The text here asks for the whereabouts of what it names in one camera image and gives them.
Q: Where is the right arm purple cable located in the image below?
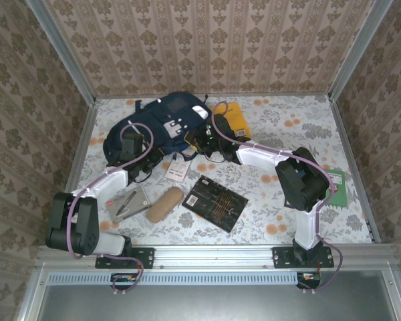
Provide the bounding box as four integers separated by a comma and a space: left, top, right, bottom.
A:
211, 100, 344, 295

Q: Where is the beige cylindrical pencil case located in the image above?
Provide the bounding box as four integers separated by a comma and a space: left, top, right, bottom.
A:
146, 186, 183, 223

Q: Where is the aluminium frame post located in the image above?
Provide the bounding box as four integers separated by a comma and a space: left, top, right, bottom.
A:
327, 0, 394, 103
25, 0, 98, 105

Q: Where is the black cable junction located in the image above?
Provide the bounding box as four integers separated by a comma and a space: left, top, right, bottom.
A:
110, 272, 138, 290
296, 272, 321, 289

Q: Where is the grey metal panel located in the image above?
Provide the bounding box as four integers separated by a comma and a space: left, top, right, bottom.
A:
36, 271, 400, 321

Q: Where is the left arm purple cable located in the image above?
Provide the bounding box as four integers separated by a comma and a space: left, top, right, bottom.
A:
66, 122, 154, 296

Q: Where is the white paper hang tag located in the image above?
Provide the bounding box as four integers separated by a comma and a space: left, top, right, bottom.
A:
164, 156, 192, 183

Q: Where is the aluminium wall rail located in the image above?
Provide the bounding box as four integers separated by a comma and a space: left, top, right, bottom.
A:
95, 92, 331, 100

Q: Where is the navy blue backpack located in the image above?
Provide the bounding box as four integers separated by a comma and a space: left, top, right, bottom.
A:
102, 92, 213, 168

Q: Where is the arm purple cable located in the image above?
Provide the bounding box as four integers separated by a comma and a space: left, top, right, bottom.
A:
66, 122, 154, 296
211, 100, 344, 295

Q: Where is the black book gold print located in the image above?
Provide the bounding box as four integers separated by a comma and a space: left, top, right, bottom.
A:
181, 175, 249, 234

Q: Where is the aluminium side rail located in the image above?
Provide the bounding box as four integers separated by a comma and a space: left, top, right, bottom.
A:
329, 98, 384, 244
49, 103, 98, 245

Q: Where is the light blue slotted cable duct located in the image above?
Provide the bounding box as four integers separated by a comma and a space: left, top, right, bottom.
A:
48, 271, 321, 286

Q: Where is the grey stationery pack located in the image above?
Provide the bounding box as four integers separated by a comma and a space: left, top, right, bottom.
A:
106, 185, 151, 224

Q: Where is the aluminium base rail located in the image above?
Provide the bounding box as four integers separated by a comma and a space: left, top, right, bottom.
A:
36, 243, 395, 272

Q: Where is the green notebook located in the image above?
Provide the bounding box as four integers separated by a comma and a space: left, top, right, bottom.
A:
322, 169, 348, 208

